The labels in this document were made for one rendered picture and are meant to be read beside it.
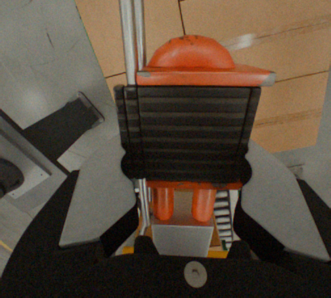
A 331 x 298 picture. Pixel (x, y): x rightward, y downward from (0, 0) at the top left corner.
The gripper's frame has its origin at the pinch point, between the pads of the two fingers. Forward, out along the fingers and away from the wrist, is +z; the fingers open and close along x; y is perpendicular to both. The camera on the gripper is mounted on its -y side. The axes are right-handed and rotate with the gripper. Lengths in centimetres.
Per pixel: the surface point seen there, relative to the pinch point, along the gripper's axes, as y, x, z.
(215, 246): 66, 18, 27
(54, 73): 13, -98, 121
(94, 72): 12, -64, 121
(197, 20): -16, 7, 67
